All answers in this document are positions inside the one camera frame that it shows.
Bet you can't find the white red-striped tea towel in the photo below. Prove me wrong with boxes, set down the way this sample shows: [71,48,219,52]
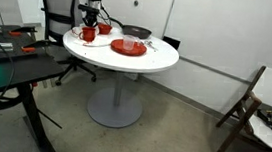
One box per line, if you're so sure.
[70,22,115,50]

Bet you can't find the silver metal fork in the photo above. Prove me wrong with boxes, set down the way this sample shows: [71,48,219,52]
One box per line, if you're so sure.
[146,41,159,53]

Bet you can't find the grey table pedestal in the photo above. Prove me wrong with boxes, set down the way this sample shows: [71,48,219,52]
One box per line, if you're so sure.
[85,69,146,132]

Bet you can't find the grey wall conduit strip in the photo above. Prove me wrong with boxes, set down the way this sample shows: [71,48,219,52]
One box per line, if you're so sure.
[175,55,257,85]

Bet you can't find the silver metal spoon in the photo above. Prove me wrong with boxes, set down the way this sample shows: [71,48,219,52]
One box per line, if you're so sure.
[143,39,155,48]

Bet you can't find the red plate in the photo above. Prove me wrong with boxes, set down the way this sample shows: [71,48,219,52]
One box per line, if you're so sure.
[109,37,148,59]

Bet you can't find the black robot desk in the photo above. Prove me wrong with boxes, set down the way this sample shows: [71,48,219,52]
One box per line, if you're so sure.
[0,22,73,152]

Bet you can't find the red mug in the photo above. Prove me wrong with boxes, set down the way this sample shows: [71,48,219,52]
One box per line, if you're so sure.
[77,25,97,44]

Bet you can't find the red bowl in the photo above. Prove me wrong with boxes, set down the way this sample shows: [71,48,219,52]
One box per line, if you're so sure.
[95,22,114,36]

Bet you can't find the wooden folding chair white panels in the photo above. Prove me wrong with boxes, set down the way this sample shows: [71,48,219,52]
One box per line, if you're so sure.
[212,61,272,152]

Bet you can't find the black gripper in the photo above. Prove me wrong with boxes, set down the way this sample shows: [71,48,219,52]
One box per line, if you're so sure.
[81,11,100,29]

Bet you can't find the black clamp orange handle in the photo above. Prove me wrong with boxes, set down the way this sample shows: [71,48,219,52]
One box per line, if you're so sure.
[8,24,38,39]
[21,37,52,56]

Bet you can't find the black frying pan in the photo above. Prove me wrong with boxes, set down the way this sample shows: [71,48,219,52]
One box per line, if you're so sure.
[107,16,154,41]

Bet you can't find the black wall box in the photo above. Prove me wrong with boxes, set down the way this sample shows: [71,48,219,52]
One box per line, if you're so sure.
[161,35,182,51]

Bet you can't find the grey mesh office chair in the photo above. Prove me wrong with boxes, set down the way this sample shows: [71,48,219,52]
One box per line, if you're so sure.
[24,0,105,90]

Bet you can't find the clear plastic cup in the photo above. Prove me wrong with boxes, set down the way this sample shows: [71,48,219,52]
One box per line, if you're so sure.
[121,34,138,53]

